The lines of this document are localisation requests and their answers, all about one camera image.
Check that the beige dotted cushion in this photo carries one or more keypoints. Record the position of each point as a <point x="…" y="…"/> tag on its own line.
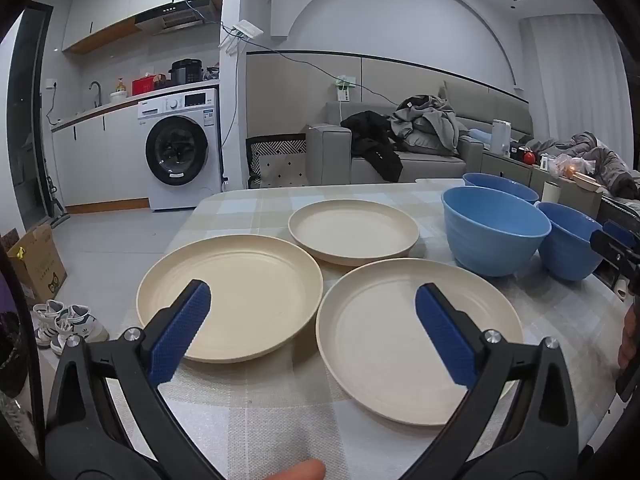
<point x="282" y="170"/>

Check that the white sneaker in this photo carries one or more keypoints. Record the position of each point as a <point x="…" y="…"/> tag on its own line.
<point x="47" y="322"/>
<point x="80" y="327"/>

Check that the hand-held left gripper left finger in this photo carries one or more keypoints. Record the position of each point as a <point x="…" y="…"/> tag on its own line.
<point x="182" y="330"/>

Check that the black white geometric cushion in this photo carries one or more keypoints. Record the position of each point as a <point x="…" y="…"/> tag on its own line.
<point x="275" y="146"/>

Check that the white kitchen base cabinets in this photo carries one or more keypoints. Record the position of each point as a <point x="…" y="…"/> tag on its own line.
<point x="95" y="160"/>

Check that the floor mop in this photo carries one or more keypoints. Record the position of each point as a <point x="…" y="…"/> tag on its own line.
<point x="57" y="205"/>

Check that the beige tumbler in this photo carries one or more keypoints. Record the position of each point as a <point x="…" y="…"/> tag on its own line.
<point x="552" y="192"/>

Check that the person's right hand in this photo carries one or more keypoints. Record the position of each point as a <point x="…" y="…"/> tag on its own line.
<point x="627" y="340"/>

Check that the wall socket with plugs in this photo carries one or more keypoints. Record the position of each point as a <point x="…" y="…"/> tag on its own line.
<point x="345" y="90"/>

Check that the grey blanket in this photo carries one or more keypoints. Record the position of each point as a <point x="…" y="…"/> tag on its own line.
<point x="600" y="152"/>

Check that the kitchen faucet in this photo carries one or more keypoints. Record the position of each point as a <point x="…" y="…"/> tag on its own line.
<point x="96" y="92"/>

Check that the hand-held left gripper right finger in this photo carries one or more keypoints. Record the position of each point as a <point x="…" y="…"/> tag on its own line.
<point x="445" y="335"/>

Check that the red box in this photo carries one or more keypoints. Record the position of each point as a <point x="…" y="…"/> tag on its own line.
<point x="145" y="86"/>

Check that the grey side cabinet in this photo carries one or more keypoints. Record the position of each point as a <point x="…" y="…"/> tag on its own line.
<point x="505" y="170"/>

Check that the grey sofa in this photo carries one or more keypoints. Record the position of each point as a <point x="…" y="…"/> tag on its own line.
<point x="330" y="155"/>

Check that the white washing machine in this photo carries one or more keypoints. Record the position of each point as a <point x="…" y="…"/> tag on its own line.
<point x="175" y="150"/>

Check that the blue ribbed bowl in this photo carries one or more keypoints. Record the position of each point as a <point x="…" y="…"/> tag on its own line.
<point x="492" y="240"/>
<point x="570" y="250"/>
<point x="500" y="185"/>

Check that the light blue pillow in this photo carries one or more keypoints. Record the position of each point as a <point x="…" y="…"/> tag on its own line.
<point x="480" y="136"/>

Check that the plastic bag of oranges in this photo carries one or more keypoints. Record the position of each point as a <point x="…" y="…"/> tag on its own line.
<point x="567" y="166"/>

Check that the grey clothes pile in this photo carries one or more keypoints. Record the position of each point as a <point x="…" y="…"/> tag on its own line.
<point x="430" y="125"/>

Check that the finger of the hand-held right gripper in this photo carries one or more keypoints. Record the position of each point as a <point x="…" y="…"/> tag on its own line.
<point x="612" y="252"/>
<point x="620" y="232"/>

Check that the white curtain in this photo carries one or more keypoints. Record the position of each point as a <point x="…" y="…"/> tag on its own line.
<point x="575" y="75"/>

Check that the range hood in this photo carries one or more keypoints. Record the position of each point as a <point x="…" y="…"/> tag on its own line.
<point x="175" y="15"/>

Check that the black jacket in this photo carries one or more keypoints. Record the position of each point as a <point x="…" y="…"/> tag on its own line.
<point x="375" y="140"/>

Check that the white wall cabinets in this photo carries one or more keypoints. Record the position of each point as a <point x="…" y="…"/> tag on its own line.
<point x="115" y="5"/>

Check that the cardboard box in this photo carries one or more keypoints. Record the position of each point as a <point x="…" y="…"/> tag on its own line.
<point x="35" y="265"/>

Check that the cream round plate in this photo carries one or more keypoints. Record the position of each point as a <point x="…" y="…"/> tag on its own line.
<point x="350" y="230"/>
<point x="240" y="290"/>
<point x="380" y="350"/>

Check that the white humidifier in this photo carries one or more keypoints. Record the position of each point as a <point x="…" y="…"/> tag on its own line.
<point x="501" y="137"/>

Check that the red round object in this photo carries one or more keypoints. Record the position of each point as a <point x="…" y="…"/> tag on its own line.
<point x="528" y="157"/>

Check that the black rice cooker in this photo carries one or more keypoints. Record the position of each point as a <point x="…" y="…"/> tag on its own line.
<point x="186" y="72"/>

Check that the white wall router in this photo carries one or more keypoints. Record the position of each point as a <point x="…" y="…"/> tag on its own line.
<point x="245" y="30"/>

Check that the person's left hand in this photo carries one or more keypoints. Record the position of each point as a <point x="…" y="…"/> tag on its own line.
<point x="300" y="471"/>

